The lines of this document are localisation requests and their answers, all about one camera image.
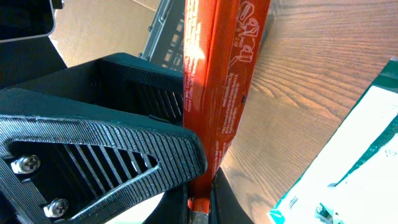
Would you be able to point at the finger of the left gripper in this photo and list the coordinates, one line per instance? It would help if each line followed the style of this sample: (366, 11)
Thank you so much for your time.
(65, 161)

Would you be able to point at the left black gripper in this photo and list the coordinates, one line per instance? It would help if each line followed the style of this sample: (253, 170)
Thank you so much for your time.
(119, 88)

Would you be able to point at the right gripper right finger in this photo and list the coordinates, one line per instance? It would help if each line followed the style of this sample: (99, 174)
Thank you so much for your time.
(224, 206)

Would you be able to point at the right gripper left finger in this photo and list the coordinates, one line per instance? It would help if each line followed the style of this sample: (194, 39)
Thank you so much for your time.
(172, 208)

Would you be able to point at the red coffee stick sachet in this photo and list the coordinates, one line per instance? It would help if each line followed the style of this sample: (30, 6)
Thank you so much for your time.
(212, 108)

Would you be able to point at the green white glove package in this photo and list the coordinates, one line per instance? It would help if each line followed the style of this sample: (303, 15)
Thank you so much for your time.
(353, 179)

